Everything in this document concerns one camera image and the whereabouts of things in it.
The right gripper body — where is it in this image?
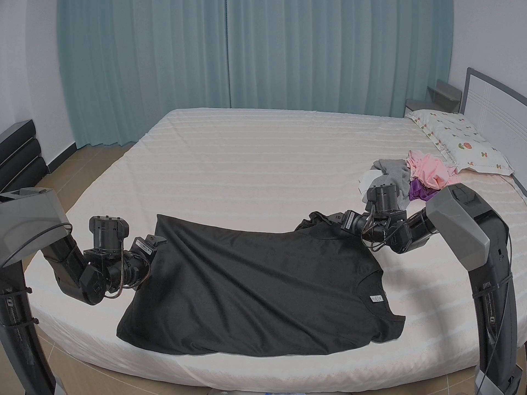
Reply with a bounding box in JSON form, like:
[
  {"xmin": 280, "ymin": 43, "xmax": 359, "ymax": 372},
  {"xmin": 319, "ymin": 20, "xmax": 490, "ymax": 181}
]
[{"xmin": 343, "ymin": 210, "xmax": 374, "ymax": 242}]

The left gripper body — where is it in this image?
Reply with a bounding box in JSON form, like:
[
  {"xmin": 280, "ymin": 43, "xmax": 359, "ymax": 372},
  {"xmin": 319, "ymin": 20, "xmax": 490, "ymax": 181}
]
[{"xmin": 123, "ymin": 234, "xmax": 159, "ymax": 290}]

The black T-shirt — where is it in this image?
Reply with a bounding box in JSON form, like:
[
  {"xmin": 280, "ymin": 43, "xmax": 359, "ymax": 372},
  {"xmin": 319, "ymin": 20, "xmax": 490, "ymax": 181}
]
[{"xmin": 116, "ymin": 211, "xmax": 407, "ymax": 357}]

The bed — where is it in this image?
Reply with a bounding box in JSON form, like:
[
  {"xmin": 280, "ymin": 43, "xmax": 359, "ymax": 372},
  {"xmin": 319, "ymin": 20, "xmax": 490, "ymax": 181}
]
[{"xmin": 25, "ymin": 67, "xmax": 527, "ymax": 391}]

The white garment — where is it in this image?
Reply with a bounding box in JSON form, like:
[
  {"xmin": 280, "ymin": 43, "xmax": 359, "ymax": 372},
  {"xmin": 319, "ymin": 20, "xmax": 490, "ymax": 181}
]
[{"xmin": 357, "ymin": 169, "xmax": 388, "ymax": 205}]

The grey garment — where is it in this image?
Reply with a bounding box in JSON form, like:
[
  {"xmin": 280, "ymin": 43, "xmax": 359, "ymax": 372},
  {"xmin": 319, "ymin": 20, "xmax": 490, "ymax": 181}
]
[{"xmin": 372, "ymin": 159, "xmax": 412, "ymax": 197}]

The purple garment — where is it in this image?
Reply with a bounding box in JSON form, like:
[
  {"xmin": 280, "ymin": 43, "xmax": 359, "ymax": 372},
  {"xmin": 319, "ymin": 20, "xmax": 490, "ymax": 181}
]
[{"xmin": 409, "ymin": 177, "xmax": 439, "ymax": 202}]

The pink garment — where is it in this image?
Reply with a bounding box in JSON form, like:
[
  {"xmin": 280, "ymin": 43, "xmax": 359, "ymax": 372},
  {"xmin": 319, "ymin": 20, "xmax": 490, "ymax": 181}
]
[{"xmin": 405, "ymin": 150, "xmax": 459, "ymax": 190}]

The white printed pillow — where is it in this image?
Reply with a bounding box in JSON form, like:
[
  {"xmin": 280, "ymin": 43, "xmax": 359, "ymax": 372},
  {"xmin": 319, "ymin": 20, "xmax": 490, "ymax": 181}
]
[{"xmin": 405, "ymin": 109, "xmax": 515, "ymax": 176}]

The grey bedside table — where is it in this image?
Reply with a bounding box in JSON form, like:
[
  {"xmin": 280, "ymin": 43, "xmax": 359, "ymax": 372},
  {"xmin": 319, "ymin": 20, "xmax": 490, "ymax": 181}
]
[{"xmin": 405, "ymin": 79, "xmax": 462, "ymax": 117}]

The black chest of drawers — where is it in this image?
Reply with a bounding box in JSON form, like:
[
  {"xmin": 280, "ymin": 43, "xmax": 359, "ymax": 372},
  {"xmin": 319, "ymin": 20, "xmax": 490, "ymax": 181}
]
[{"xmin": 0, "ymin": 120, "xmax": 48, "ymax": 192}]

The blue-green curtain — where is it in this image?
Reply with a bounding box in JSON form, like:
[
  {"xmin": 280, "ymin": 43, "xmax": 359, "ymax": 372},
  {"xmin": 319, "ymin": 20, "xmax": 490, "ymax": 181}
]
[{"xmin": 57, "ymin": 0, "xmax": 455, "ymax": 149}]

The black cable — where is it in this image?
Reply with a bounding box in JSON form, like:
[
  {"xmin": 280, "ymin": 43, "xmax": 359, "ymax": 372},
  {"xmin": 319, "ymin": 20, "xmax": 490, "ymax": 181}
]
[
  {"xmin": 362, "ymin": 216, "xmax": 398, "ymax": 255},
  {"xmin": 102, "ymin": 245, "xmax": 126, "ymax": 302}
]

